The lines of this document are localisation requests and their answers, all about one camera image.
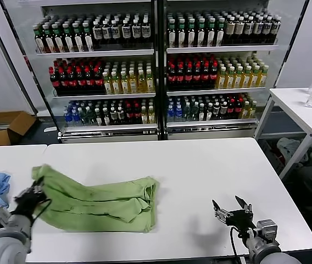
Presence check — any dark bottle beige label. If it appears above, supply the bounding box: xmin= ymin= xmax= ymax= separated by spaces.
xmin=225 ymin=16 xmax=235 ymax=45
xmin=234 ymin=16 xmax=244 ymax=45

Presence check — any white beverage display shelf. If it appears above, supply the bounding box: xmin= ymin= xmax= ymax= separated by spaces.
xmin=157 ymin=0 xmax=283 ymax=141
xmin=32 ymin=0 xmax=159 ymax=144

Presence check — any light green t-shirt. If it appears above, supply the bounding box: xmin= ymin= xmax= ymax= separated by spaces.
xmin=31 ymin=163 xmax=161 ymax=234

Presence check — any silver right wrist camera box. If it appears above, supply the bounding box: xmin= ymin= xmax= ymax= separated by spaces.
xmin=256 ymin=219 xmax=277 ymax=243

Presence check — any black plastic mesh crate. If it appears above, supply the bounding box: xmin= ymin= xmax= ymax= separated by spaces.
xmin=261 ymin=139 xmax=285 ymax=174

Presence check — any dark bottle white blue label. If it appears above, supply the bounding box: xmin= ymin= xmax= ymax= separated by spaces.
xmin=243 ymin=16 xmax=254 ymax=45
xmin=141 ymin=16 xmax=151 ymax=44
xmin=110 ymin=19 xmax=120 ymax=45
xmin=262 ymin=15 xmax=272 ymax=44
xmin=93 ymin=19 xmax=103 ymax=46
xmin=253 ymin=15 xmax=263 ymax=44
xmin=102 ymin=19 xmax=111 ymax=46
xmin=271 ymin=15 xmax=282 ymax=43
xmin=121 ymin=18 xmax=131 ymax=45
xmin=131 ymin=18 xmax=142 ymax=45

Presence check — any green cap tea bottle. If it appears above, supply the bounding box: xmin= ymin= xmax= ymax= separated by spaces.
xmin=206 ymin=18 xmax=216 ymax=47
xmin=196 ymin=18 xmax=206 ymax=48
xmin=32 ymin=25 xmax=44 ymax=54
xmin=215 ymin=18 xmax=225 ymax=47
xmin=62 ymin=23 xmax=75 ymax=53
xmin=167 ymin=18 xmax=177 ymax=48
xmin=186 ymin=18 xmax=196 ymax=48
xmin=52 ymin=24 xmax=64 ymax=53
xmin=72 ymin=23 xmax=85 ymax=53
xmin=177 ymin=18 xmax=187 ymax=48
xmin=82 ymin=22 xmax=94 ymax=52
xmin=42 ymin=24 xmax=54 ymax=54

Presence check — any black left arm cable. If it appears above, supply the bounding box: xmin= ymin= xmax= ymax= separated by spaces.
xmin=31 ymin=198 xmax=53 ymax=228

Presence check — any red cap cola bottle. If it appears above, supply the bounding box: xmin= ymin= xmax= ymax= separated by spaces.
xmin=201 ymin=63 xmax=210 ymax=89
xmin=175 ymin=64 xmax=185 ymax=90
xmin=68 ymin=67 xmax=78 ymax=95
xmin=192 ymin=63 xmax=202 ymax=90
xmin=133 ymin=103 xmax=141 ymax=124
xmin=227 ymin=99 xmax=235 ymax=120
xmin=86 ymin=65 xmax=96 ymax=95
xmin=184 ymin=63 xmax=193 ymax=90
xmin=94 ymin=65 xmax=104 ymax=94
xmin=167 ymin=64 xmax=176 ymax=90
xmin=49 ymin=67 xmax=60 ymax=96
xmin=125 ymin=104 xmax=133 ymax=125
xmin=235 ymin=98 xmax=243 ymax=120
xmin=209 ymin=62 xmax=219 ymax=89
xmin=77 ymin=66 xmax=87 ymax=95
xmin=59 ymin=67 xmax=69 ymax=96

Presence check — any glass door black frame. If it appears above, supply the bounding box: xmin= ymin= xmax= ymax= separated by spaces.
xmin=254 ymin=0 xmax=310 ymax=140
xmin=0 ymin=0 xmax=63 ymax=138

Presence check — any pale grey-green cloth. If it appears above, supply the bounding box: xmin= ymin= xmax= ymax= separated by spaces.
xmin=276 ymin=137 xmax=309 ymax=163

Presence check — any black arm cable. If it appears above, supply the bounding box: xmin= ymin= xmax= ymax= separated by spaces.
xmin=31 ymin=198 xmax=53 ymax=228
xmin=229 ymin=225 xmax=244 ymax=264

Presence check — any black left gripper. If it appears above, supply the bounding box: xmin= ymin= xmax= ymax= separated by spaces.
xmin=13 ymin=176 xmax=49 ymax=220

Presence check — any white side table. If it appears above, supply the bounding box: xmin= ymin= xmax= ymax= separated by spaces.
xmin=254 ymin=87 xmax=312 ymax=181

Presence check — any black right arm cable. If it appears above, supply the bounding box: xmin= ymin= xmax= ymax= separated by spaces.
xmin=229 ymin=225 xmax=244 ymax=264

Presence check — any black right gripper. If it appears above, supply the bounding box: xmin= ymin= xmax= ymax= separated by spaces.
xmin=212 ymin=195 xmax=258 ymax=232

